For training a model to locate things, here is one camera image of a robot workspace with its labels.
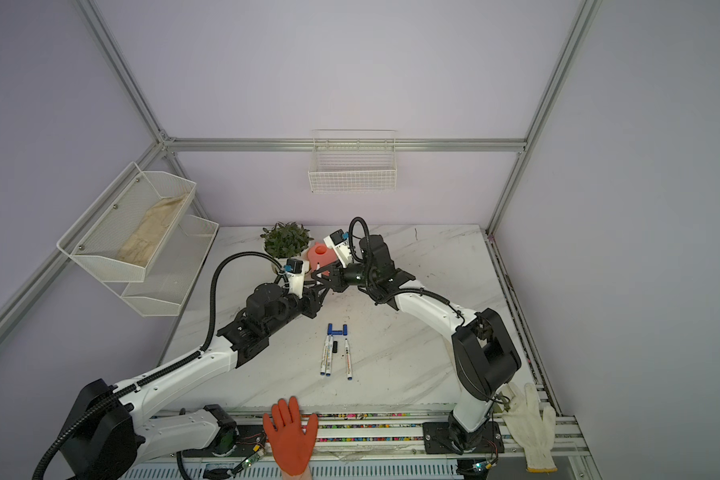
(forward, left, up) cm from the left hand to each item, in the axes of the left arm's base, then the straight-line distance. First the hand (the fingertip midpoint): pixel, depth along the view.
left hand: (323, 285), depth 78 cm
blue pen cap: (-2, 0, -21) cm, 21 cm away
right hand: (+1, +2, +3) cm, 4 cm away
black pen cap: (-8, -2, -20) cm, 22 cm away
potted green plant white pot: (+19, +15, -4) cm, 24 cm away
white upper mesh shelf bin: (+10, +54, +8) cm, 55 cm away
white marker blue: (-12, +1, -20) cm, 24 cm away
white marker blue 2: (-11, -1, -21) cm, 24 cm away
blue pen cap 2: (-3, -5, -22) cm, 22 cm away
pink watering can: (+19, +3, -10) cm, 22 cm away
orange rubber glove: (-34, +7, -22) cm, 41 cm away
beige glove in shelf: (+7, +47, +8) cm, 48 cm away
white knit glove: (-30, -55, -21) cm, 66 cm away
